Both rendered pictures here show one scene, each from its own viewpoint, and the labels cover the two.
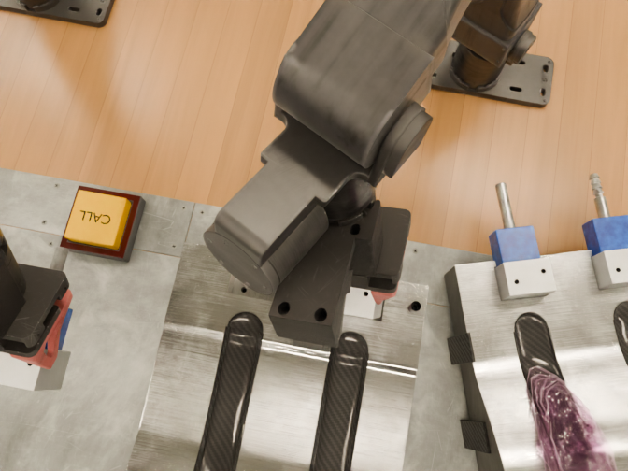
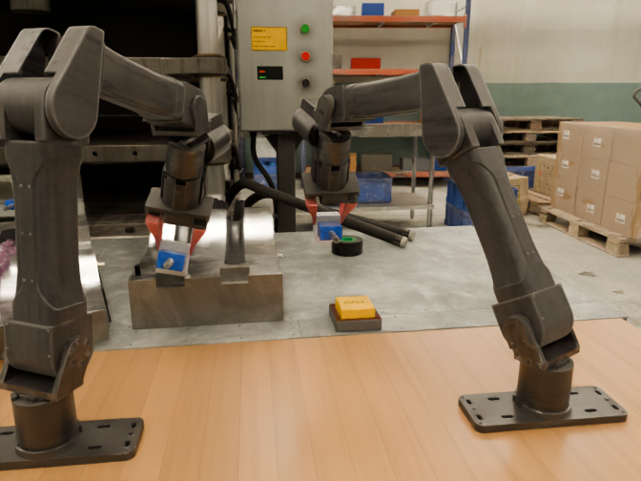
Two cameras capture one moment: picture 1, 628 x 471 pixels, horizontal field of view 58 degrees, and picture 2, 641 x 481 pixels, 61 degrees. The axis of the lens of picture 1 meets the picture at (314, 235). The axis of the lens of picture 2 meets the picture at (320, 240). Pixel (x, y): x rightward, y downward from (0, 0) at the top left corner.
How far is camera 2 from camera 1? 105 cm
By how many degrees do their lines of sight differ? 89
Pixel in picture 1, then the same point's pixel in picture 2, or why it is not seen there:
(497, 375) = (86, 285)
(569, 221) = not seen: outside the picture
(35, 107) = (458, 353)
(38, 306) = (307, 181)
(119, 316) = (320, 301)
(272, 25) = (291, 438)
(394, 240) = (154, 197)
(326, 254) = not seen: hidden behind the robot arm
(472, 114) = not seen: hidden behind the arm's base
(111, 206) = (348, 305)
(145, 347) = (299, 297)
